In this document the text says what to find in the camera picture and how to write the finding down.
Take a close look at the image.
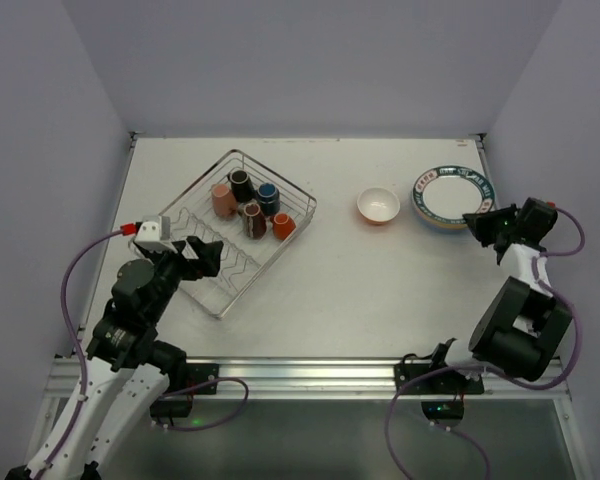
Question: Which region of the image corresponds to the pink textured cup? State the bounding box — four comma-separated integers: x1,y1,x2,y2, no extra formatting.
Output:
211,184,238,219

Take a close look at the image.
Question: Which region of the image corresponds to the dark green plate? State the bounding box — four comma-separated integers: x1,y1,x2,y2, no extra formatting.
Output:
411,165,496,220

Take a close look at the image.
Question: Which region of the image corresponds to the brown striped mug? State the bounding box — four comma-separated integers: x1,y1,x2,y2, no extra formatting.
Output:
240,202,267,240

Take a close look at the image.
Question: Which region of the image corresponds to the black mug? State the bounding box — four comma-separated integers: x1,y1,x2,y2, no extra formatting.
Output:
227,169,255,203

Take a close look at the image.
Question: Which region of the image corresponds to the blue mug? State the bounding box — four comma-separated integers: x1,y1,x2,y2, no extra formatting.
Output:
256,183,280,217

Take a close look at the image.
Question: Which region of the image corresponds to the orange bowl white inside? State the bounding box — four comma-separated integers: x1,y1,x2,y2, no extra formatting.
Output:
356,187,401,225

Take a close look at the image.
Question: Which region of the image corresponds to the blue plate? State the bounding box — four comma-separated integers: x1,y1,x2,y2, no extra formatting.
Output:
412,201,469,234

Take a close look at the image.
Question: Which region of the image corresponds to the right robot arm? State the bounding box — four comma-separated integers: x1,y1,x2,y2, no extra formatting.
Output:
430,197,581,391

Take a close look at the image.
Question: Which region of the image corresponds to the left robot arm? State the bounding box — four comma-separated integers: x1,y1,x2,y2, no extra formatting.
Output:
7,236,224,479

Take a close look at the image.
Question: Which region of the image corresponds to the orange red mug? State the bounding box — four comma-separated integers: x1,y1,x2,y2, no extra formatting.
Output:
271,212,296,241

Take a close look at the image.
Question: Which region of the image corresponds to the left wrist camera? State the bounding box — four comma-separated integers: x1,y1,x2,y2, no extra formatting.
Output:
133,215,175,253

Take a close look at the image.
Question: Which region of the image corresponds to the metal wire dish rack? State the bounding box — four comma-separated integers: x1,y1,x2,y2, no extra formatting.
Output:
160,149,317,319

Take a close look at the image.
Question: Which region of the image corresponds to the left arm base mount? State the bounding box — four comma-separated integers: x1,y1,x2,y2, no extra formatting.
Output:
149,362,220,425

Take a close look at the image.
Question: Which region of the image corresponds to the aluminium mounting rail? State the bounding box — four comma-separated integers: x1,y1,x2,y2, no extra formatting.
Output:
43,357,571,400

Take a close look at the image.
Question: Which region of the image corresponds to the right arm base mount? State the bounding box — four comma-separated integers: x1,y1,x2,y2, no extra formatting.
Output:
392,339,484,426

